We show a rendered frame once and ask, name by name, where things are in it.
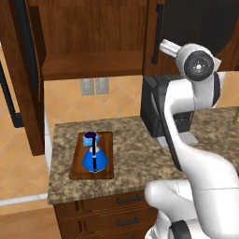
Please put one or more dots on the grey wall outlet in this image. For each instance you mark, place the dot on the grey wall outlet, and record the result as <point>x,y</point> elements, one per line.
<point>102,85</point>
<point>87,86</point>

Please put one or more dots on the olive green object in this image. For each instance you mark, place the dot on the olive green object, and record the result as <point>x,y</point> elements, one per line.
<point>236,117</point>

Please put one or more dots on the wooden cabinet door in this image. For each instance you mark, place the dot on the wooden cabinet door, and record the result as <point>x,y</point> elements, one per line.
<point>193,21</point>
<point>21,46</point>

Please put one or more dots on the black coffee machine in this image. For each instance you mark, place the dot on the black coffee machine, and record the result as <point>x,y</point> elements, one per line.
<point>154,102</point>

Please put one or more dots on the brown wooden tray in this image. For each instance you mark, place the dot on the brown wooden tray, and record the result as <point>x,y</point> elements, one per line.
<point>105,155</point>

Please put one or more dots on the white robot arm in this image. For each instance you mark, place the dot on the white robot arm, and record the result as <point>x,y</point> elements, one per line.
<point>211,186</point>

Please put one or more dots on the blue kettle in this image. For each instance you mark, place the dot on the blue kettle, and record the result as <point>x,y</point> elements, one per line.
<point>100,161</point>

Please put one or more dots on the wooden wall cabinet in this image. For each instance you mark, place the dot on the wooden wall cabinet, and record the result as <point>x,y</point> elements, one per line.
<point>93,37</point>

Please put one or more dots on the wooden drawer front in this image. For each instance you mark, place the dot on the wooden drawer front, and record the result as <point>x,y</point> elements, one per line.
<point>102,222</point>
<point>109,236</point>
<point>99,202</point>

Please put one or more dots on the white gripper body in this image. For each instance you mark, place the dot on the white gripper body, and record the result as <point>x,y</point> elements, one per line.
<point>169,48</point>

